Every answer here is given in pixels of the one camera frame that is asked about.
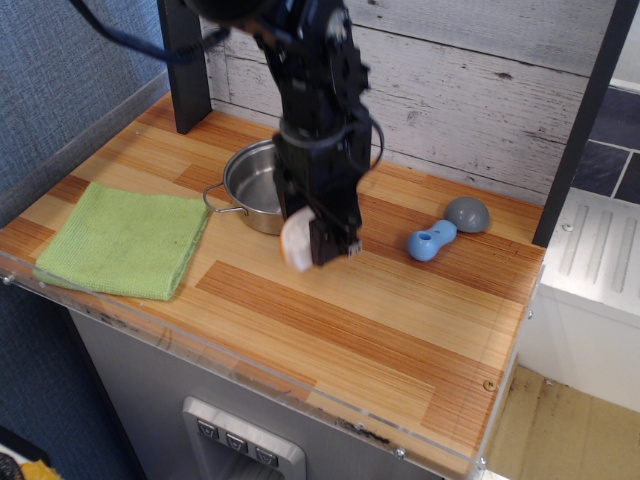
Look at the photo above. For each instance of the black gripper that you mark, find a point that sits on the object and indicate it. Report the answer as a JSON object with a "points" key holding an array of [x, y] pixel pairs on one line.
{"points": [[323, 173]]}

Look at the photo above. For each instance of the white half-round soap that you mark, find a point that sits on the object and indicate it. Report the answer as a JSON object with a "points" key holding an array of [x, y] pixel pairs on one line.
{"points": [[295, 240]]}

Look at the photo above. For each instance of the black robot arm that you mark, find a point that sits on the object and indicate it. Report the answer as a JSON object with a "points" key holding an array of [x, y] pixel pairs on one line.
{"points": [[312, 57]]}

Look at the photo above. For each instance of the stainless steel pot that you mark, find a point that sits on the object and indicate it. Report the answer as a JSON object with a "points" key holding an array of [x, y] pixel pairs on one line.
{"points": [[249, 183]]}

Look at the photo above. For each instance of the blue peanut-shaped toy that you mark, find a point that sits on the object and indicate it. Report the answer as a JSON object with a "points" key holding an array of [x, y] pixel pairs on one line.
{"points": [[424, 245]]}

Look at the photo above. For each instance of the grey dome toy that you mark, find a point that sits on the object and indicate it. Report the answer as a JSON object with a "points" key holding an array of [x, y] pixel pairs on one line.
{"points": [[468, 214]]}

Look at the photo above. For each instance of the green cloth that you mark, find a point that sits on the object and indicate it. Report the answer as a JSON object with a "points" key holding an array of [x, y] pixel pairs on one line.
{"points": [[124, 243]]}

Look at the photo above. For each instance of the silver dispenser panel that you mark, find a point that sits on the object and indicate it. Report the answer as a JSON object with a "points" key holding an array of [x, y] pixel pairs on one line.
{"points": [[228, 447]]}

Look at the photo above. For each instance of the white cabinet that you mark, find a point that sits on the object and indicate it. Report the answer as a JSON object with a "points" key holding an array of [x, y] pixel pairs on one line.
{"points": [[583, 324]]}

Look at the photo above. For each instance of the yellow object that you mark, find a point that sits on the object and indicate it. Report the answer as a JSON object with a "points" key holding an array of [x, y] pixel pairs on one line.
{"points": [[38, 471]]}

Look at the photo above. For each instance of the left black post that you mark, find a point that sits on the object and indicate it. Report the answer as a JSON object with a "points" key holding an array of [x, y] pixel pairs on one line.
{"points": [[189, 83]]}

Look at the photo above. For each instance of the black post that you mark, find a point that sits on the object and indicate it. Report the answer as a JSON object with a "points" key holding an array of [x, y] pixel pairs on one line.
{"points": [[606, 61], [189, 83]]}

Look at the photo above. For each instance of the right black post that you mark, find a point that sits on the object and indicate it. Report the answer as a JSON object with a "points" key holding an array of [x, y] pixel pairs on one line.
{"points": [[606, 61]]}

